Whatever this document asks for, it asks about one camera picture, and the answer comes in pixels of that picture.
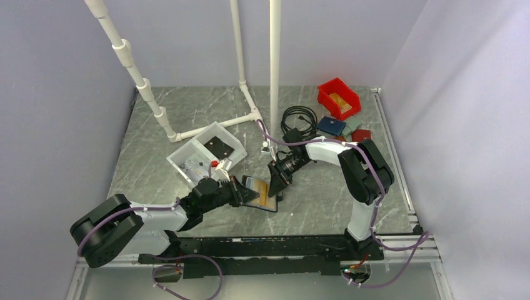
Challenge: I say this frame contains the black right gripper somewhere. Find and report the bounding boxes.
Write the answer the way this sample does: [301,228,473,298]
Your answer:
[267,154,309,198]

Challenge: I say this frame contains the blue leather card holder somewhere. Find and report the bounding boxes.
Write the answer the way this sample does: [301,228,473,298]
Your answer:
[316,116,346,136]

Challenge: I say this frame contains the black coiled cable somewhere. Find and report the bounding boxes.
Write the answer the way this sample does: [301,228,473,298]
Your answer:
[281,106,319,136]

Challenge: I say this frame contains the gold card in bin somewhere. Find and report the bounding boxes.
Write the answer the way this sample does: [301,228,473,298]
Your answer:
[329,92,353,114]

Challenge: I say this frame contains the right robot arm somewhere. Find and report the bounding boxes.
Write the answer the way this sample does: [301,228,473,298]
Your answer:
[267,128,395,259]

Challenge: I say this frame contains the red plastic bin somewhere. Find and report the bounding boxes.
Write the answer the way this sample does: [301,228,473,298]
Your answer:
[317,77,361,121]

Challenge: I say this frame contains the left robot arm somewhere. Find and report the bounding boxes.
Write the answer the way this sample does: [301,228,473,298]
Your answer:
[69,176,260,268]

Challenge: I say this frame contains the white PVC pipe frame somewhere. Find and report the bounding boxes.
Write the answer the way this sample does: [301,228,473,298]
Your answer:
[84,0,283,156]

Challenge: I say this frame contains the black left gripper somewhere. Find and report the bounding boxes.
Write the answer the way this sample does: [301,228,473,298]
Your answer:
[201,174,259,214]

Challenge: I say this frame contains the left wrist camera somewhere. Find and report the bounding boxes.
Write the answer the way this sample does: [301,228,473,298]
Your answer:
[208,158,233,181]

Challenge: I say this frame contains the white plastic divided tray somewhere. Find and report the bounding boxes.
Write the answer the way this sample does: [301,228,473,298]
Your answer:
[166,122,248,187]

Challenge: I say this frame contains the cards in tray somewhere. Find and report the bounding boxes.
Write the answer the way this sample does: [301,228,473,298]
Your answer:
[180,157,209,178]

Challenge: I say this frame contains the black leather card holder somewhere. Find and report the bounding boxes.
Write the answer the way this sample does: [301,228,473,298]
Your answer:
[239,175,285,214]

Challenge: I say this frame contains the mint green card holder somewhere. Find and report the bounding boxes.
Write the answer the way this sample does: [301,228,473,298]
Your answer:
[341,116,363,137]

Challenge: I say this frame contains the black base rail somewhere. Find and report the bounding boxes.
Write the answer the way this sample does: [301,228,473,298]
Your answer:
[138,233,384,279]

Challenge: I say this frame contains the gold card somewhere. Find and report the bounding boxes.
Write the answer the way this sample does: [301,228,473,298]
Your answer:
[329,92,353,114]
[251,179,278,211]

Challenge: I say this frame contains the red leather card holder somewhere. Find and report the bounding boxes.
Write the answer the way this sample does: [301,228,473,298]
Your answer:
[351,129,372,143]

